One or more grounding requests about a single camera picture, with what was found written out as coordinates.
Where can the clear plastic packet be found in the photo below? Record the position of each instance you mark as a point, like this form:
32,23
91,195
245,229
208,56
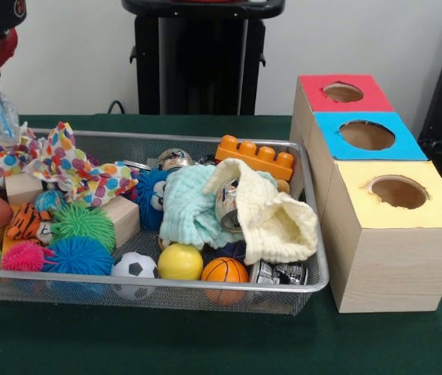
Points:
2,113

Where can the mint green cloth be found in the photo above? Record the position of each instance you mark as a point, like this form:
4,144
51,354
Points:
194,207

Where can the orange rubber toy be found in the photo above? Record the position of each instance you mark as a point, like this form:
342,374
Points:
260,158

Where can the cream yellow cloth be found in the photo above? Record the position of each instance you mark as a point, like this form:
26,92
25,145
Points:
279,226

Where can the clear mesh bin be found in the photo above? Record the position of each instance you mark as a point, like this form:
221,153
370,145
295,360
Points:
268,301

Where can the wooden box with three holes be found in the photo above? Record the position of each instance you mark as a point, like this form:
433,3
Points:
393,250

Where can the polka dot cloth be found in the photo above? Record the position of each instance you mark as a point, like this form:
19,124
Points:
69,168

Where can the pink spiky ball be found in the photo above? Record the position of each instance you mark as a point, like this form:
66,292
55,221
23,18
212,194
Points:
24,255

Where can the green spiky ball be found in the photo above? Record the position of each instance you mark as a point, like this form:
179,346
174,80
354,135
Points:
84,224

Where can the blue spiky ball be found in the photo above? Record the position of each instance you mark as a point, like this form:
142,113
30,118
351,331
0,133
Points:
79,255

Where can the small soccer ball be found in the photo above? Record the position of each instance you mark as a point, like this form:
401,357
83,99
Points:
135,268

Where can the yellow ball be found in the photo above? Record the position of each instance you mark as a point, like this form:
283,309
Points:
180,262

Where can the silver can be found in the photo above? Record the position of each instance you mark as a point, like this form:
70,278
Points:
227,207

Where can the small orange basketball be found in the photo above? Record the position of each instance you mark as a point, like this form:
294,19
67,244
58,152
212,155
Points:
224,271

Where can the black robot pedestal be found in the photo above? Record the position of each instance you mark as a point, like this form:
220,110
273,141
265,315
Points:
197,62

